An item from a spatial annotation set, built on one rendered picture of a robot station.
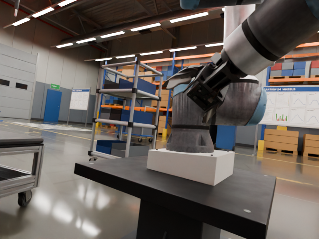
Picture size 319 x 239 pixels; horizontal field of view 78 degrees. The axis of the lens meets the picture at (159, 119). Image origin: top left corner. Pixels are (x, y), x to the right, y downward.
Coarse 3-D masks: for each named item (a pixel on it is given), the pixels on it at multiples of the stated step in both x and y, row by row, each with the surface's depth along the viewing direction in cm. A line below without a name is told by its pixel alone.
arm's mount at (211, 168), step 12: (156, 156) 71; (168, 156) 69; (180, 156) 66; (192, 156) 64; (204, 156) 62; (216, 156) 60; (228, 156) 72; (156, 168) 71; (168, 168) 68; (180, 168) 66; (192, 168) 63; (204, 168) 61; (216, 168) 60; (228, 168) 74; (204, 180) 61; (216, 180) 61
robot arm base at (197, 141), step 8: (176, 128) 75; (184, 128) 72; (192, 128) 72; (200, 128) 72; (208, 128) 75; (176, 136) 73; (184, 136) 71; (192, 136) 71; (200, 136) 72; (208, 136) 74; (168, 144) 75; (176, 144) 72; (184, 144) 70; (192, 144) 70; (200, 144) 71; (208, 144) 72; (192, 152) 69; (200, 152) 69; (208, 152) 71
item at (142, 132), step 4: (152, 108) 528; (124, 128) 541; (128, 128) 533; (132, 128) 524; (136, 128) 517; (140, 128) 510; (144, 128) 518; (148, 128) 531; (124, 132) 532; (132, 132) 524; (136, 132) 515; (140, 132) 508; (144, 132) 519; (148, 132) 533; (144, 136) 504; (148, 136) 518; (152, 136) 533; (140, 140) 504; (152, 140) 541
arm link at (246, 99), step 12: (228, 12) 74; (240, 12) 71; (252, 12) 71; (228, 24) 73; (228, 84) 71; (240, 84) 69; (252, 84) 69; (228, 96) 70; (240, 96) 69; (252, 96) 69; (264, 96) 68; (228, 108) 70; (240, 108) 69; (252, 108) 68; (264, 108) 68; (216, 120) 73; (228, 120) 72; (240, 120) 71; (252, 120) 70
